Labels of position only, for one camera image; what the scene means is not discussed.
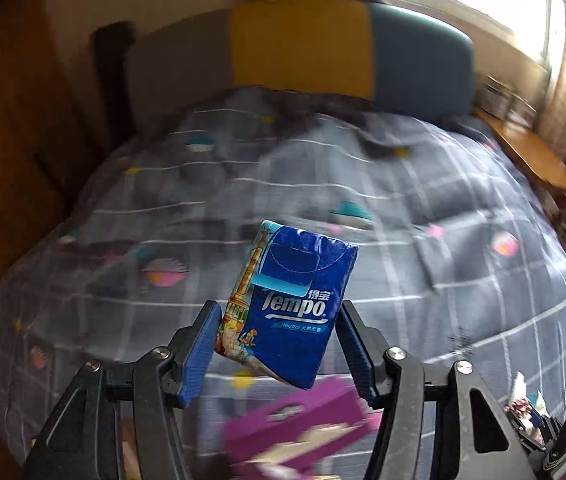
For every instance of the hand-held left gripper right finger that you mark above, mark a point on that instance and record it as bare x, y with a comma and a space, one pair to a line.
360, 360

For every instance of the window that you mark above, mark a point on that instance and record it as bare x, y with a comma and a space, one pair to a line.
473, 0

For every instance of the purple cardboard box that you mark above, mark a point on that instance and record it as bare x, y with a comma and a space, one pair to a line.
313, 402

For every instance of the blue tissue packet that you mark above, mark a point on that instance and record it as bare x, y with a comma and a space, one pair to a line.
293, 300

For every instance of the wooden desk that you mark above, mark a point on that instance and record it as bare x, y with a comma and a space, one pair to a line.
533, 152

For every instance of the grey checked printed bedspread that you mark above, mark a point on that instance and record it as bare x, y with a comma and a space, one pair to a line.
413, 285

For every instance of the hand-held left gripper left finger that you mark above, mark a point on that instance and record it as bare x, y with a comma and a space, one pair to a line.
198, 360

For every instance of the grey yellow blue headboard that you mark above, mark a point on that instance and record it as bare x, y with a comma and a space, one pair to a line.
298, 45

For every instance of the dark wooden post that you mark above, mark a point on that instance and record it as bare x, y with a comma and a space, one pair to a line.
110, 70

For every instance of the white kitchen appliance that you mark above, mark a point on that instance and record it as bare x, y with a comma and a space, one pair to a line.
495, 96

